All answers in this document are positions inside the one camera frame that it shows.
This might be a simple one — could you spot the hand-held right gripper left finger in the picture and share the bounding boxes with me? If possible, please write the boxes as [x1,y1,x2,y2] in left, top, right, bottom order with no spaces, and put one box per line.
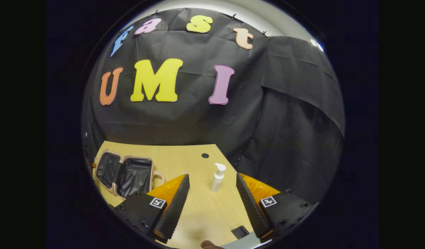
[114,174,190,243]

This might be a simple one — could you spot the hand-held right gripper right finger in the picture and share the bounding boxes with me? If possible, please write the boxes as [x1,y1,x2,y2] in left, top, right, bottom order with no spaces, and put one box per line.
[236,173,318,242]

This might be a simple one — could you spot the white pump bottle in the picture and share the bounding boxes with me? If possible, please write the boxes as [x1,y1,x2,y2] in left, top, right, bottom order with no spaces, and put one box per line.
[210,163,227,193]

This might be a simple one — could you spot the pink suitcase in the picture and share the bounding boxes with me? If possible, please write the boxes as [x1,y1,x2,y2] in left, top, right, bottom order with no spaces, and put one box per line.
[92,149,165,200]

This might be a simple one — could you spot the small black box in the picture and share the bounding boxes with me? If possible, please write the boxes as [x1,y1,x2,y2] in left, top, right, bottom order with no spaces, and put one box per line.
[232,226,250,239]

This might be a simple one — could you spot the black backdrop cloth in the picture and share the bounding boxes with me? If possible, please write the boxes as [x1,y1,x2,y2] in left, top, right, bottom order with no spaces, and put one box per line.
[82,8,345,204]

